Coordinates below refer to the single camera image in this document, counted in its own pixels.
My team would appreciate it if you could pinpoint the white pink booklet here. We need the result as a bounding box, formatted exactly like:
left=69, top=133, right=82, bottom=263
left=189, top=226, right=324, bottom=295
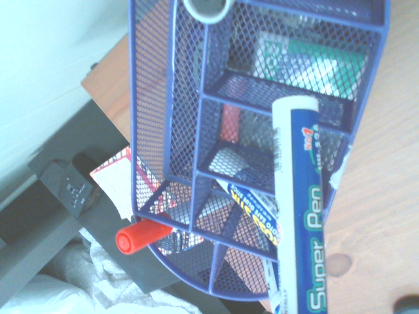
left=89, top=146, right=134, bottom=220

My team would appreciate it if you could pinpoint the yellow blue glue stick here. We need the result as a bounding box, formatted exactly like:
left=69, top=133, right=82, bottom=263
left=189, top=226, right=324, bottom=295
left=215, top=177, right=283, bottom=247

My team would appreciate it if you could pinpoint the purple mesh desk organizer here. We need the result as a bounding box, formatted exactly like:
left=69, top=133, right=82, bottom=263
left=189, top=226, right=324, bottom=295
left=126, top=0, right=393, bottom=302

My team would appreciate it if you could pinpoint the dark side table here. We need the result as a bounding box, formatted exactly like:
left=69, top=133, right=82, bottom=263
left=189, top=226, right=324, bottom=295
left=0, top=99, right=236, bottom=314

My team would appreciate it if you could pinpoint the white pen with blue print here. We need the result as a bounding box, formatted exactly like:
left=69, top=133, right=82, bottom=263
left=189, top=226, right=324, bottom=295
left=263, top=256, right=283, bottom=314

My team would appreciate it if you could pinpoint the green white packet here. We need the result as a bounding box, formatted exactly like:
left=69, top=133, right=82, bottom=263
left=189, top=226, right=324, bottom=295
left=253, top=37, right=367, bottom=101

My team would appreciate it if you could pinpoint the red capped marker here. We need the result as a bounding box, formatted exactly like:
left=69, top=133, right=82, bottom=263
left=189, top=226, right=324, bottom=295
left=115, top=215, right=204, bottom=256

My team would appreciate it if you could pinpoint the small red item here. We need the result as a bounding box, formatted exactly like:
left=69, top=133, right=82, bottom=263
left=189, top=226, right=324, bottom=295
left=220, top=103, right=242, bottom=144

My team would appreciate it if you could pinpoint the small black box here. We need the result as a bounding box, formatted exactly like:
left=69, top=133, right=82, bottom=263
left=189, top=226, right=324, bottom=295
left=39, top=152, right=99, bottom=218

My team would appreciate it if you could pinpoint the crumpled white cloth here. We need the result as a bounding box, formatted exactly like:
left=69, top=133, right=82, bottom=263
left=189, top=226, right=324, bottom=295
left=0, top=227, right=204, bottom=314

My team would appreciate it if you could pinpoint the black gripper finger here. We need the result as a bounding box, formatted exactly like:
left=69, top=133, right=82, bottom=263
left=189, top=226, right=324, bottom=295
left=393, top=294, right=419, bottom=314

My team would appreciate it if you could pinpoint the blue white marker pen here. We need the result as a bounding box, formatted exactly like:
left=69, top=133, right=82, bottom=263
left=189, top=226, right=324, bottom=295
left=270, top=95, right=329, bottom=314

